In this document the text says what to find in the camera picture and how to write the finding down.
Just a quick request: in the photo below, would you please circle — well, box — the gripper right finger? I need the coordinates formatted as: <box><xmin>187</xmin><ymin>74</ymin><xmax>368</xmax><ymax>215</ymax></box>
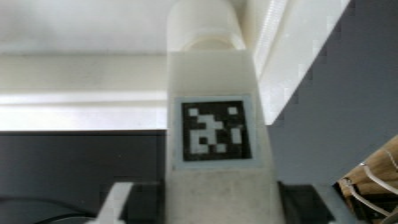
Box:
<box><xmin>313</xmin><ymin>184</ymin><xmax>363</xmax><ymax>224</ymax></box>

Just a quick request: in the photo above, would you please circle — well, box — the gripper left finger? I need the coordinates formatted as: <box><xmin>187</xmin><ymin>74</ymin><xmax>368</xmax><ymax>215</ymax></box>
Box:
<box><xmin>91</xmin><ymin>182</ymin><xmax>134</xmax><ymax>224</ymax></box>

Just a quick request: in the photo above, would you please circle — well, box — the white square tabletop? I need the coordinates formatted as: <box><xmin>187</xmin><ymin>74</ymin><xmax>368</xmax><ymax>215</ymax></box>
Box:
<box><xmin>0</xmin><ymin>0</ymin><xmax>350</xmax><ymax>131</ymax></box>

